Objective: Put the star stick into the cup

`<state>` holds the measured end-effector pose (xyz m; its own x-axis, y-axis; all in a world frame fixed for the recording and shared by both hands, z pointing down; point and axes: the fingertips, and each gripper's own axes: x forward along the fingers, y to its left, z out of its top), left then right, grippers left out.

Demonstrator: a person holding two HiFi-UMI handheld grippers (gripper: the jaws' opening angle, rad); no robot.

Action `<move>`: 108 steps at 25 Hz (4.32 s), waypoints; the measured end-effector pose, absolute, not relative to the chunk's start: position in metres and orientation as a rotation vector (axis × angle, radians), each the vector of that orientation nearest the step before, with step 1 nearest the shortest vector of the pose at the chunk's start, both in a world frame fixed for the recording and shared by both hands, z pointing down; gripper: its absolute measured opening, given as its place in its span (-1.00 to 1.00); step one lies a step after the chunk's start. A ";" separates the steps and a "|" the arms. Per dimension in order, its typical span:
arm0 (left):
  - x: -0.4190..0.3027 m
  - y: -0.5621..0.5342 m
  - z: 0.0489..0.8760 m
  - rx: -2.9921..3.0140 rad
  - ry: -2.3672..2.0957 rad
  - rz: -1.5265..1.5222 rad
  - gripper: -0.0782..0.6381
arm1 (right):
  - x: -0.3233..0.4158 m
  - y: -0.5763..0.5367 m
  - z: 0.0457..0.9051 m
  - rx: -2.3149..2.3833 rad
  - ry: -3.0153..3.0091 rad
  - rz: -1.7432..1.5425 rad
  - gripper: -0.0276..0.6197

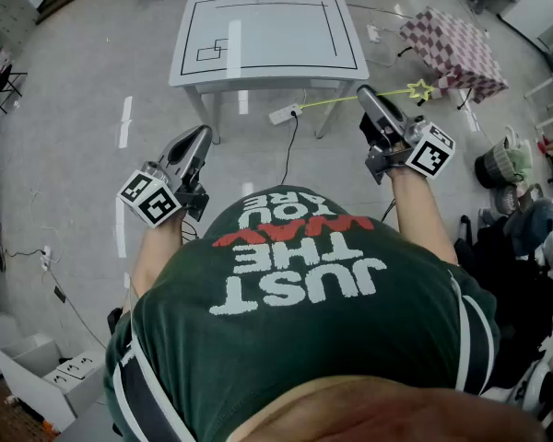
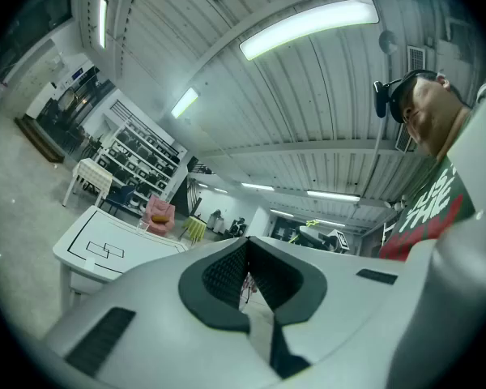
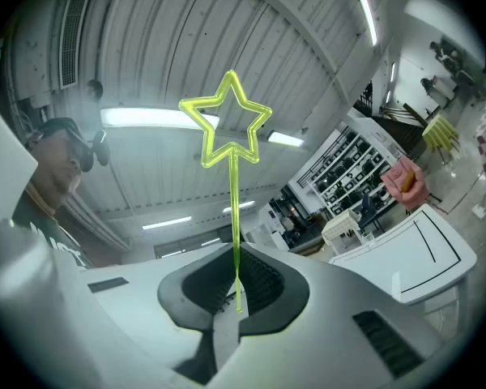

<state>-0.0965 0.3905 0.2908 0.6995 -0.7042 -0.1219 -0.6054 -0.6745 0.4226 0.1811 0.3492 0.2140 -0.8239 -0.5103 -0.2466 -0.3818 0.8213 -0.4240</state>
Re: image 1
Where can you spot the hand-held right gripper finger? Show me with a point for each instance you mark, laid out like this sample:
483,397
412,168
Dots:
369,111
389,104

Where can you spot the blue denim garment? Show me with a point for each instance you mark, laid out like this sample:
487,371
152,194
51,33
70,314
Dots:
532,226

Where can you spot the black folding chair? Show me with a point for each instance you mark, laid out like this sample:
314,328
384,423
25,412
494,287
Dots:
0,83

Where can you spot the person's left forearm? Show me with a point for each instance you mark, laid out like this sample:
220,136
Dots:
154,251

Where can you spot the yellow star wand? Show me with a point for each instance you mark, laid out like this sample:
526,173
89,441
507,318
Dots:
327,101

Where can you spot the woven storage basket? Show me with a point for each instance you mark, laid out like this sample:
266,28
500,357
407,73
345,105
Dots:
493,166

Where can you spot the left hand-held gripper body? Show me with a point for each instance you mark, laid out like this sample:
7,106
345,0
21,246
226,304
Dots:
152,201

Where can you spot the white open cardboard box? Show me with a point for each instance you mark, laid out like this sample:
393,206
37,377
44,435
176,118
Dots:
32,385

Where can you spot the dark green printed t-shirt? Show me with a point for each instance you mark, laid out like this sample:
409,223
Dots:
304,339

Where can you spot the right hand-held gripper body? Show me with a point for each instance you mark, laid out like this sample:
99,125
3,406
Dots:
431,152

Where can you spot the person's right forearm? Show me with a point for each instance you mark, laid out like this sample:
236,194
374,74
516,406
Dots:
419,210

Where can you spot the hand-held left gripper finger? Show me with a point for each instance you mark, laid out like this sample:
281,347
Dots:
177,142
198,154

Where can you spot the maroon white checkered table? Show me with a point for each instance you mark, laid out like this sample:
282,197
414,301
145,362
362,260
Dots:
456,49

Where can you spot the person's head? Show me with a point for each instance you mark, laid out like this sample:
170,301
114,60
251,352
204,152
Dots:
387,412

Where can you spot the white table with black lines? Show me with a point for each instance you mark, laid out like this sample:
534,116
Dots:
267,30

